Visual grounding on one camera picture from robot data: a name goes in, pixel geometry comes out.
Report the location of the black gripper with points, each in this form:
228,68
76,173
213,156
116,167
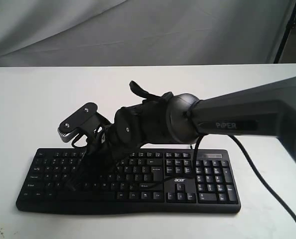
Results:
102,154

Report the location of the black Acer keyboard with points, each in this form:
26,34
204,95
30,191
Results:
149,180

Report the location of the dark grey Piper robot arm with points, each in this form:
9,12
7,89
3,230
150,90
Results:
268,110

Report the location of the grey backdrop cloth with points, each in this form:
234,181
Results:
37,33

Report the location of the black stand pole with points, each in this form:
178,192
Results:
289,26

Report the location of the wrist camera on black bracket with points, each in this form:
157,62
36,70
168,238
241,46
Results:
83,121

